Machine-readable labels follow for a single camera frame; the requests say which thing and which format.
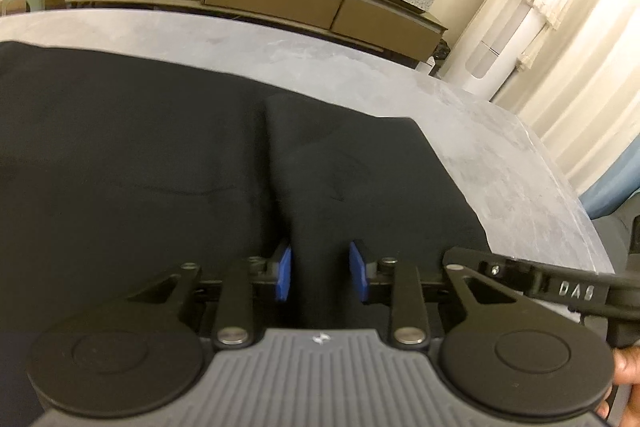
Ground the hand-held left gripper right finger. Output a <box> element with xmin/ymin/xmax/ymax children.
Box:
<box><xmin>347</xmin><ymin>239</ymin><xmax>525</xmax><ymax>350</ymax></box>

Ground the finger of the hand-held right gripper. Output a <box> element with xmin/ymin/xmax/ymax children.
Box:
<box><xmin>442</xmin><ymin>247</ymin><xmax>546</xmax><ymax>298</ymax></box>

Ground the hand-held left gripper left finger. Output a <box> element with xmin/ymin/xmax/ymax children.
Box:
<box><xmin>125</xmin><ymin>241</ymin><xmax>295</xmax><ymax>350</ymax></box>

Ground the black garment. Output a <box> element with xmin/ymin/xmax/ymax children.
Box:
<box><xmin>0</xmin><ymin>41</ymin><xmax>489</xmax><ymax>344</ymax></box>

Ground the person's right hand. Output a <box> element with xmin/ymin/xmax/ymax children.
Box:
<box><xmin>597</xmin><ymin>347</ymin><xmax>640</xmax><ymax>427</ymax></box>

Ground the blue curtain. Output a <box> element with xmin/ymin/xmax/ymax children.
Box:
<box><xmin>582</xmin><ymin>146</ymin><xmax>640</xmax><ymax>221</ymax></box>

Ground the dark bag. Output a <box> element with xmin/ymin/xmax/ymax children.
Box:
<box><xmin>432</xmin><ymin>39</ymin><xmax>451</xmax><ymax>76</ymax></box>

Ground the white curtain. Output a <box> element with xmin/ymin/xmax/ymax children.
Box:
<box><xmin>492</xmin><ymin>0</ymin><xmax>640</xmax><ymax>188</ymax></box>

